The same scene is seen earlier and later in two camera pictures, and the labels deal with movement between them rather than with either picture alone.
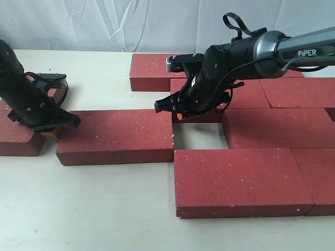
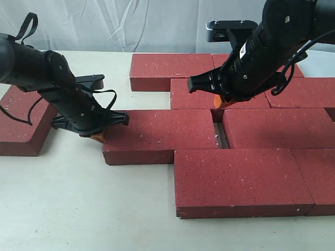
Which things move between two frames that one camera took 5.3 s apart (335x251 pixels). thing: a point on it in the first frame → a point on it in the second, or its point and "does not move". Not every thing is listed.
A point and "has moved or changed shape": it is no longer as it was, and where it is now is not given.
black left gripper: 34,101 → 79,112
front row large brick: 226,183 does not move
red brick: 111,136 has moved or changed shape
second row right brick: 299,92 does not move
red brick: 17,139 does not move
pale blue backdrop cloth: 187,26 does not move
